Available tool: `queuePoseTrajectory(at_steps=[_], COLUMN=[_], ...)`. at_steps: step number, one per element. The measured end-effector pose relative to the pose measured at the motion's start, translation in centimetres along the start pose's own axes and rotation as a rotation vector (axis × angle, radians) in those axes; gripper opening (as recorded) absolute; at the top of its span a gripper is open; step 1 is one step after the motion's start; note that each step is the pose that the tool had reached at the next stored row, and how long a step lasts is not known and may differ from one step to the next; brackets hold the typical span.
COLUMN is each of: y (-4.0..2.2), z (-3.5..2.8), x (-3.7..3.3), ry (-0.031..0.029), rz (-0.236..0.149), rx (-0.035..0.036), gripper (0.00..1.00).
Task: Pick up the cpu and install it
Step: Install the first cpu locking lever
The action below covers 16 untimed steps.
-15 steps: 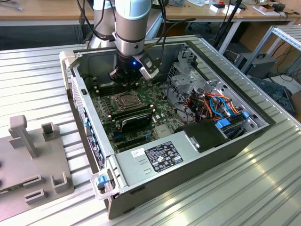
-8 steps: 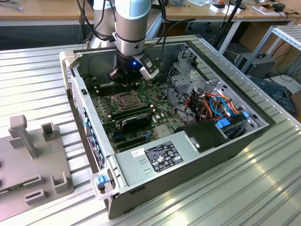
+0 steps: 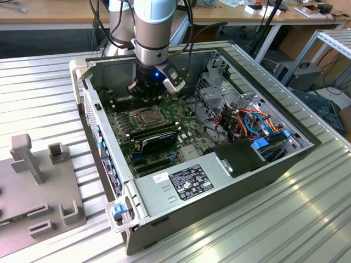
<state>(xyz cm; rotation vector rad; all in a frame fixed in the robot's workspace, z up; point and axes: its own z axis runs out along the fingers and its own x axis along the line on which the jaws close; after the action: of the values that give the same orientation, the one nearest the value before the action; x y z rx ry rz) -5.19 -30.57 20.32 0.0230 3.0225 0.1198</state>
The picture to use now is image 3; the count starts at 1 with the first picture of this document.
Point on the CPU with silver lid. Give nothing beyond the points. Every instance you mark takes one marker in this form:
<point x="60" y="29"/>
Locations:
<point x="149" y="117"/>

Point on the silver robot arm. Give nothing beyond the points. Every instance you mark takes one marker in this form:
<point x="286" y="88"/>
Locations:
<point x="152" y="35"/>

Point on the RAM slot white latches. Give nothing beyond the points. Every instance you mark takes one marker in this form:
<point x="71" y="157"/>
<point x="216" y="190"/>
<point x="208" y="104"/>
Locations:
<point x="153" y="128"/>
<point x="120" y="99"/>
<point x="120" y="105"/>

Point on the black graphics card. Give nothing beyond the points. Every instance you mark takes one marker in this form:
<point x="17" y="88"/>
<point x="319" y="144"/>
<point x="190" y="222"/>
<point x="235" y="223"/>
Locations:
<point x="160" y="142"/>

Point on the green motherboard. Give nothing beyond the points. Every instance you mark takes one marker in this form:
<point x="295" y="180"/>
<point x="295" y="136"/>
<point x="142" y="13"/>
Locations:
<point x="189" y="128"/>

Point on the metal drive cage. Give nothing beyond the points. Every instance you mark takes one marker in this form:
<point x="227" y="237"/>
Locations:
<point x="216" y="93"/>

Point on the blue expansion slot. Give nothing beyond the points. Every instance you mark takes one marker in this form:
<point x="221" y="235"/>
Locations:
<point x="137" y="157"/>

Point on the silver chipset heatsink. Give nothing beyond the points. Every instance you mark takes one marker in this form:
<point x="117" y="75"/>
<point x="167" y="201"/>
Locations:
<point x="189" y="152"/>

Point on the black expansion slot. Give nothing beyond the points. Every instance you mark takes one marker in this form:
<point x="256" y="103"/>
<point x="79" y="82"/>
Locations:
<point x="150" y="170"/>
<point x="153" y="163"/>

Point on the black chair base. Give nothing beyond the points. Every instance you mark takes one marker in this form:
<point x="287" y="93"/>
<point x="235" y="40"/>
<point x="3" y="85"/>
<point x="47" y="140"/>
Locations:
<point x="233" y="31"/>

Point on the silver power supply unit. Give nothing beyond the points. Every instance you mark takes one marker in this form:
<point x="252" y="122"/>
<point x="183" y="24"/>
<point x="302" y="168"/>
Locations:
<point x="156" y="197"/>

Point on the black fan shroud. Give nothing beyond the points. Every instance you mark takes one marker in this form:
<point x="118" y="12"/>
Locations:
<point x="235" y="159"/>

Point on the white cardboard box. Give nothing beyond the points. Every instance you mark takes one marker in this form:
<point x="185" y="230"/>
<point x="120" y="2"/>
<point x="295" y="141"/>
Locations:
<point x="252" y="10"/>

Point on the white desk leg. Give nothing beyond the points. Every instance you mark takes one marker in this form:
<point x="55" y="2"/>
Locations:
<point x="270" y="41"/>

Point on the blue disk carrier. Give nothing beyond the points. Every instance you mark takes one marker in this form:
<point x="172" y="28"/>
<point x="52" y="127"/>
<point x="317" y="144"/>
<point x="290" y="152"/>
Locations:
<point x="260" y="143"/>

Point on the blue case latch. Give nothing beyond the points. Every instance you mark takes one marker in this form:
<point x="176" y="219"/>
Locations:
<point x="119" y="211"/>

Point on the black stand pole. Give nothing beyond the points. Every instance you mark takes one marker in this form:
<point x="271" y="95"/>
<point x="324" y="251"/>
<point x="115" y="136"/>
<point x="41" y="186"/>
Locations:
<point x="270" y="19"/>

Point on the grey PC case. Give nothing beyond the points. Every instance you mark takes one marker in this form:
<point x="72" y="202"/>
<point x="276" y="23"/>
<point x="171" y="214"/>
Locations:
<point x="205" y="204"/>

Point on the small blue drive latch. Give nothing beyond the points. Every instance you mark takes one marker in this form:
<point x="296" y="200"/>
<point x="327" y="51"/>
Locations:
<point x="287" y="133"/>

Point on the wooden desk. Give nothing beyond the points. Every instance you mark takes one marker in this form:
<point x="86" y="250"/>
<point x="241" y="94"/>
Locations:
<point x="290" y="18"/>

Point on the grey parts rack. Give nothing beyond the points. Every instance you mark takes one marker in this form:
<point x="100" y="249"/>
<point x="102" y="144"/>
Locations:
<point x="41" y="197"/>

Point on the dark blue crate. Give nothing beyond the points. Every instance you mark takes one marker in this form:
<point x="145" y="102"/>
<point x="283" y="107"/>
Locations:
<point x="315" y="107"/>

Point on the open cardboard box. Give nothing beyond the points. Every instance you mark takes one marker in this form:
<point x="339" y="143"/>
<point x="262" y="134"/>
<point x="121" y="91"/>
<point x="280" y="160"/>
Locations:
<point x="307" y="11"/>

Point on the black desk device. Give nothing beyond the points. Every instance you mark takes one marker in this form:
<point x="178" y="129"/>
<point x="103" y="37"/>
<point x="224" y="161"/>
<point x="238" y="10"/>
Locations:
<point x="326" y="8"/>

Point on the green RAM stick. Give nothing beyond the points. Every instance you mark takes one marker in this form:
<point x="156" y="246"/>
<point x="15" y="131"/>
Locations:
<point x="11" y="221"/>

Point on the brown cardboard box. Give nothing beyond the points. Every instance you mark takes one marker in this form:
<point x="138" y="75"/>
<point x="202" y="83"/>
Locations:
<point x="346" y="120"/>

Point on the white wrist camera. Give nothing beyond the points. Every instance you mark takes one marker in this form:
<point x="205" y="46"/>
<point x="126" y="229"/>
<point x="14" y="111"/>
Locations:
<point x="171" y="85"/>

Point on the aluminium profile frame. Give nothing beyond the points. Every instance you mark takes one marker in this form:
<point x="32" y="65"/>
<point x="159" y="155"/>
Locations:
<point x="337" y="41"/>

